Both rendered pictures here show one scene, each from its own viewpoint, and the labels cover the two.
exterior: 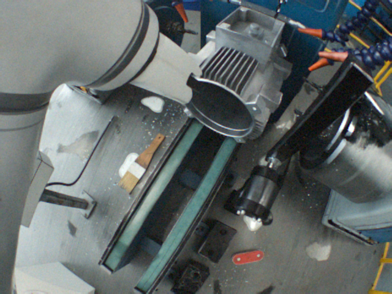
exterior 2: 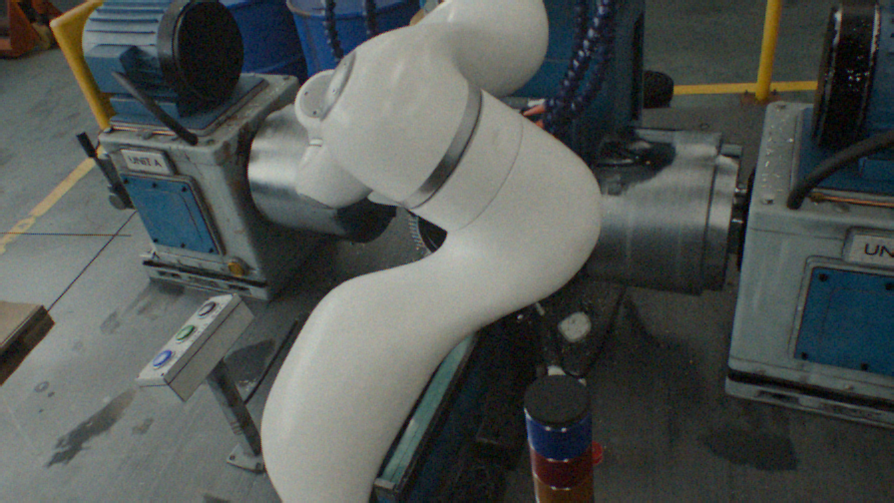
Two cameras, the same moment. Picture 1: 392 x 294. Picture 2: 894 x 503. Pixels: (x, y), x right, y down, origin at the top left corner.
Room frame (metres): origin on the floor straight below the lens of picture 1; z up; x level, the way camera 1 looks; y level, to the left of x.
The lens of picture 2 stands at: (-0.77, 0.04, 1.74)
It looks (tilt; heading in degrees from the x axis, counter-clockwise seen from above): 38 degrees down; 357
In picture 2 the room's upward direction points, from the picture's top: 11 degrees counter-clockwise
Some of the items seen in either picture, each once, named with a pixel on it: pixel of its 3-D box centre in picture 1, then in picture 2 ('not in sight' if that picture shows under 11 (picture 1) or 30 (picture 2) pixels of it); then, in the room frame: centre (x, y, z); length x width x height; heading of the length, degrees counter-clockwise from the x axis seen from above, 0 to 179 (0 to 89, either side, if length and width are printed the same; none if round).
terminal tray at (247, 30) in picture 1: (251, 37); not in sight; (0.30, -0.12, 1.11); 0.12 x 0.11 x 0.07; 147
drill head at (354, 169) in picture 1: (361, 144); (680, 212); (0.09, -0.38, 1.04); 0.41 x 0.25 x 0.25; 57
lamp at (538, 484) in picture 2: not in sight; (563, 475); (-0.35, -0.06, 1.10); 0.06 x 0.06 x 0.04
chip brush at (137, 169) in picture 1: (142, 162); not in sight; (0.16, 0.16, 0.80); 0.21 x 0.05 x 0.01; 145
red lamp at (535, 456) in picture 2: not in sight; (561, 448); (-0.35, -0.06, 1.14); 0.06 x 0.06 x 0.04
